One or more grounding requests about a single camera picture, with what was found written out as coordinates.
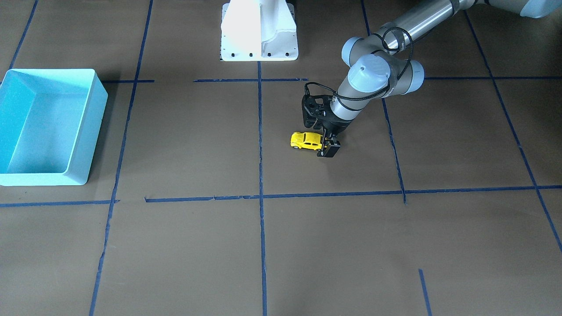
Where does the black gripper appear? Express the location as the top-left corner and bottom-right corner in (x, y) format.
(317, 112), (352, 158)

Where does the yellow beetle toy car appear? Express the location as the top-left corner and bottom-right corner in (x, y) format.
(290, 132), (323, 151)

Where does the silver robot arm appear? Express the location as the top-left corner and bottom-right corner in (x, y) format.
(302, 0), (480, 158)

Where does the light blue plastic bin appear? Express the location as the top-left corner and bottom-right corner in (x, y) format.
(0, 68), (108, 187)

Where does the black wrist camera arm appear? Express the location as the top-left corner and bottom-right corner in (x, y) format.
(302, 93), (332, 130)

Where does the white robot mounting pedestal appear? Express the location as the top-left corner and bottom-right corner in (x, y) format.
(220, 0), (299, 62)

